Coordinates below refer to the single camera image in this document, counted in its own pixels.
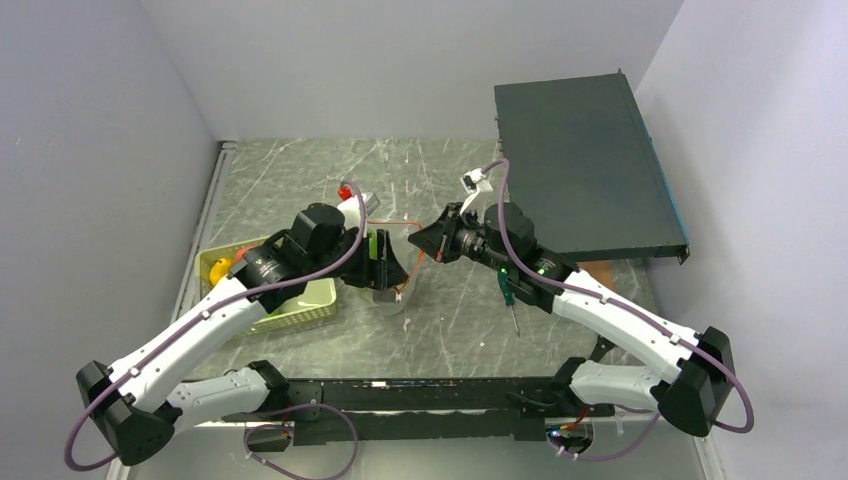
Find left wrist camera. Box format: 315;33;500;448
336;185;381;228

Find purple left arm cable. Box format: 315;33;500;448
64;180;360;480

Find yellow toy fruit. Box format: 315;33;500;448
207;257;233;287

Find green handled screwdriver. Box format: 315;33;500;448
497;268;521;337

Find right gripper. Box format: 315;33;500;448
409;201;514;276

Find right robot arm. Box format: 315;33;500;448
408;203;735;437

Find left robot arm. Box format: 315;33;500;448
76;203;409;466

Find clear zip top bag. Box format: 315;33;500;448
359;218;426;315

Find green plastic basket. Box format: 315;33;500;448
194;237;337;338

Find dark green metal case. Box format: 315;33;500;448
494;71;690;262

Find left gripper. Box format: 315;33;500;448
306;225;408;290

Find red toy tomato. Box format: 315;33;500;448
234;246;251;262

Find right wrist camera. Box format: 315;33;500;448
460;168;493;215

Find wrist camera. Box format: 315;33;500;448
336;185;381;228
460;168;493;215

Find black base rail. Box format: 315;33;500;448
226;377;614;446

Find aluminium frame rail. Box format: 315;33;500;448
105;140;238;480

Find wooden board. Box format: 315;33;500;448
578;260;647;298

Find black pliers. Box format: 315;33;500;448
588;335;616;362

